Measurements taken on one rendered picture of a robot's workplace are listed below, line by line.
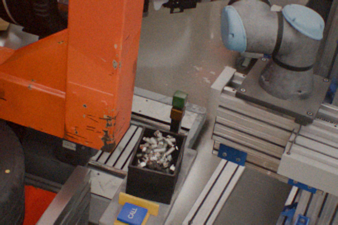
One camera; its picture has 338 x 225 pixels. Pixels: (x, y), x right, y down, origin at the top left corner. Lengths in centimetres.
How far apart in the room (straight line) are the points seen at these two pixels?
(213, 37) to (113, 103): 190
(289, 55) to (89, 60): 54
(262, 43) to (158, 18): 214
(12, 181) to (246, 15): 80
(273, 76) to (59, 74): 61
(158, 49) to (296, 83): 180
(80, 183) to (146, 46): 158
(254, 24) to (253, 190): 87
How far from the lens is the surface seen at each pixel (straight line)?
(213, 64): 347
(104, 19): 174
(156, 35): 365
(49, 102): 197
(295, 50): 175
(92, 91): 187
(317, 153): 179
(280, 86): 180
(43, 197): 220
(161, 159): 192
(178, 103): 203
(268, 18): 173
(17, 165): 196
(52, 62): 191
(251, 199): 239
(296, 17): 173
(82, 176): 210
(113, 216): 190
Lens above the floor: 181
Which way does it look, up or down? 37 degrees down
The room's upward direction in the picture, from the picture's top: 9 degrees clockwise
